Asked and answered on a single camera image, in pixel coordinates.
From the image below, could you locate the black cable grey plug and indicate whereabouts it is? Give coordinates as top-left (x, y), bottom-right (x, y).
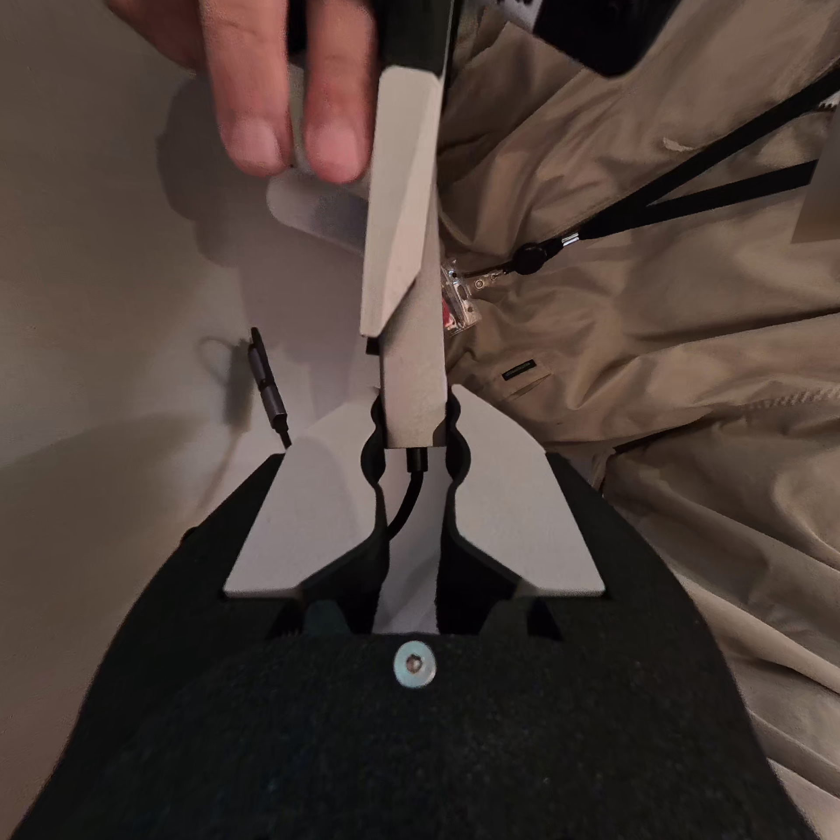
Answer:
top-left (248, 327), bottom-right (432, 544)

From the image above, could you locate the clear badge holder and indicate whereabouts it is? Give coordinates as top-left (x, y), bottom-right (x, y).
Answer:
top-left (441, 262), bottom-right (484, 340)

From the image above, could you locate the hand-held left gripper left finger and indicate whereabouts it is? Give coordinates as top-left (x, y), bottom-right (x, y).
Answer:
top-left (223, 392), bottom-right (389, 632)

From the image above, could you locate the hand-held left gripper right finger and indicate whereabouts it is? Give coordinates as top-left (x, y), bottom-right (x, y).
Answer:
top-left (435, 385), bottom-right (605, 633)

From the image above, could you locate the beige jacket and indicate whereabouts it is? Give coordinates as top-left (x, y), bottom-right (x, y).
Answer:
top-left (436, 0), bottom-right (840, 840)

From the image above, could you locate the black lanyard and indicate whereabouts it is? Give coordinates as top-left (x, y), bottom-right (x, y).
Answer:
top-left (512, 82), bottom-right (840, 277)

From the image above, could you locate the person's right hand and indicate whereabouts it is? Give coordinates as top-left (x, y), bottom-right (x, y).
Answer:
top-left (108, 0), bottom-right (383, 186)

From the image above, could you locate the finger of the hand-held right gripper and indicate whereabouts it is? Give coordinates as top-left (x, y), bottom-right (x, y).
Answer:
top-left (361, 64), bottom-right (455, 450)

